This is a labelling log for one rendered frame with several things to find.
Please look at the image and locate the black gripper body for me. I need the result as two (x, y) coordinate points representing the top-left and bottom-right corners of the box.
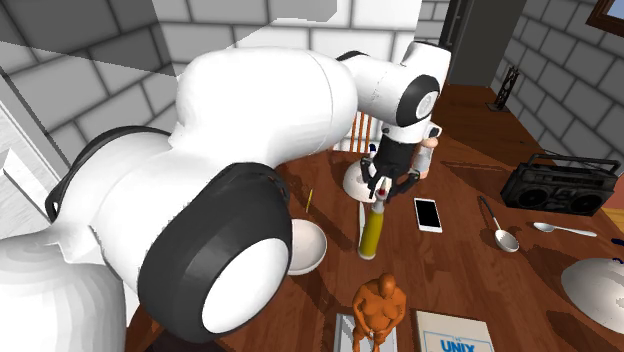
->
(372, 134), (417, 185)

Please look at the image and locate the large white plate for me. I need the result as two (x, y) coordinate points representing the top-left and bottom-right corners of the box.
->
(559, 256), (624, 336)

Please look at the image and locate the beige book with blue print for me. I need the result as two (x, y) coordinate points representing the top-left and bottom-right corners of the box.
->
(413, 309), (496, 352)

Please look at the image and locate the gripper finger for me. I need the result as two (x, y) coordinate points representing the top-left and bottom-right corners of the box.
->
(388, 168), (423, 200)
(360, 157), (381, 202)

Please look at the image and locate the silver spoon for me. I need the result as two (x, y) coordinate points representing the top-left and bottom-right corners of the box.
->
(532, 221), (599, 239)

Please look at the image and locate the orange human figure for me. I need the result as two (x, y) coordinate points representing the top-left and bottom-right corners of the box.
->
(351, 272), (409, 352)

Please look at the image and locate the yellow squeeze bottle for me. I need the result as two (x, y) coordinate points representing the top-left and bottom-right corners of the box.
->
(357, 177), (387, 261)

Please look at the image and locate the brown framed window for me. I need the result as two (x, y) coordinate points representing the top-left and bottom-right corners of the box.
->
(585, 0), (624, 39)

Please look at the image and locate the dark door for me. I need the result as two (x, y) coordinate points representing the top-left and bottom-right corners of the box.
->
(440, 0), (529, 89)

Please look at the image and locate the white smartphone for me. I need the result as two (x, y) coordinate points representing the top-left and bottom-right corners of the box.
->
(413, 196), (444, 235)

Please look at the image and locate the black boombox radio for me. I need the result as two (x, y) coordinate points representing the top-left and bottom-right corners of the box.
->
(499, 152), (623, 218)

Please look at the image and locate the wooden table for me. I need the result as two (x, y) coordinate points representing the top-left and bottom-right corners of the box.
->
(124, 82), (624, 352)

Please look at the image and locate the pink and grey figurine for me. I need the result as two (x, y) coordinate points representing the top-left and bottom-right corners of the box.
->
(413, 136), (441, 180)

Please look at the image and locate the dark-handled silver ladle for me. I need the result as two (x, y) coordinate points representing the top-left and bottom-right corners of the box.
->
(478, 195), (521, 254)

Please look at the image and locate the dark lattice tower figure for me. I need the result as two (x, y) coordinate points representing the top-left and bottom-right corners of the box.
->
(485, 65), (521, 113)

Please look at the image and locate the wooden chair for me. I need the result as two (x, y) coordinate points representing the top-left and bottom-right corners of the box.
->
(333, 110), (376, 155)

